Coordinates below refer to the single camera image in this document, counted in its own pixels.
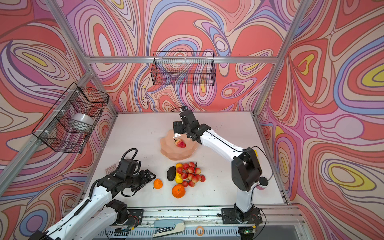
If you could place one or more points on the black wire basket back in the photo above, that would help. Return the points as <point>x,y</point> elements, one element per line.
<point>183,68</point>

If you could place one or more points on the pink cup with black lid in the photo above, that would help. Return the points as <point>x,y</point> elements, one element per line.
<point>263,183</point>

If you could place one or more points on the large fake orange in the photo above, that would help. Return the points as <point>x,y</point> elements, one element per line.
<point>178,191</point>

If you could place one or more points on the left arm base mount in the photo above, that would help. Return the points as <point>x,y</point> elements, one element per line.
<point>128,220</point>

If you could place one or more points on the pink wavy fruit bowl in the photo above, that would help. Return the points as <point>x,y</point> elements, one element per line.
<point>177,147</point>

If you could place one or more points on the red fake apple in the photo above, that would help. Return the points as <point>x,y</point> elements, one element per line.
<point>180,143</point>

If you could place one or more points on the black wire basket left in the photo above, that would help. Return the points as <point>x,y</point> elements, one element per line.
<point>68,128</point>

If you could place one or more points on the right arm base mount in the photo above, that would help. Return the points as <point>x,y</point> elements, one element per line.
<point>236,216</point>

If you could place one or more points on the yellow fake squash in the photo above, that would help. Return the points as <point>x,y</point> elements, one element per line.
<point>179,171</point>

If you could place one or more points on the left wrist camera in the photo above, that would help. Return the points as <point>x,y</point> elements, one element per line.
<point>129,166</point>

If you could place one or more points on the dark fake avocado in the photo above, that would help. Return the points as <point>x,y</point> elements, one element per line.
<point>171,174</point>

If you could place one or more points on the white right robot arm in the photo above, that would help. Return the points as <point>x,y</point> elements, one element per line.
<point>245,166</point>

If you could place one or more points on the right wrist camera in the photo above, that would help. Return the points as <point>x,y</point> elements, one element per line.
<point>184,109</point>

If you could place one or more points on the black wire basket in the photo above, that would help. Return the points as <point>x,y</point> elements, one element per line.
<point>68,128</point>
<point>183,68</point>

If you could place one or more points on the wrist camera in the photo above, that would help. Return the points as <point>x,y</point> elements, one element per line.
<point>129,166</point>
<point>184,109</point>

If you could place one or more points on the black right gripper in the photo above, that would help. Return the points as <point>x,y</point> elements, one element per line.
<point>177,126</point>

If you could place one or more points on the small fake orange mandarin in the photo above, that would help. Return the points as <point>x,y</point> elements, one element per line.
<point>158,184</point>

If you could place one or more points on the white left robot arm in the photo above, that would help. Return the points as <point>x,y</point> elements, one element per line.
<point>100,209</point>

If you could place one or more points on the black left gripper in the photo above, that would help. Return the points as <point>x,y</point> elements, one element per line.
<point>144,180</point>

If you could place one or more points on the red fake strawberry bunch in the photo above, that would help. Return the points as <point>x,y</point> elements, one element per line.
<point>192,175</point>

